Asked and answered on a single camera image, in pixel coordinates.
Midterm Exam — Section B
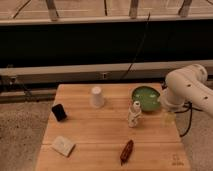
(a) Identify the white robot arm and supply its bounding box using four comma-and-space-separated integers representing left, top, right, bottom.
158, 64, 213, 124

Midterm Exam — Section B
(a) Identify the black eraser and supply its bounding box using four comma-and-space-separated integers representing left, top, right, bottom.
52, 104, 67, 122

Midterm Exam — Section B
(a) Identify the green bowl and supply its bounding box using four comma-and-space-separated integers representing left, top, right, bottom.
132, 86, 161, 112

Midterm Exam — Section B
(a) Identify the white plastic figurine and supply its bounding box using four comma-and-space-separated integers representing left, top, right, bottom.
128, 101, 142, 128

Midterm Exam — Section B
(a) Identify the brown red pen tool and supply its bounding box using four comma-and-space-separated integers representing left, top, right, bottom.
120, 140, 134, 164

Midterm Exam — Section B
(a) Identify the black floor cable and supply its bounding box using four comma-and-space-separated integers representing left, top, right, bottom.
173, 101, 203, 138

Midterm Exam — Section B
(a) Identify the black hanging cable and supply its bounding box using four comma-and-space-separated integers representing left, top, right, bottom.
118, 12, 152, 82

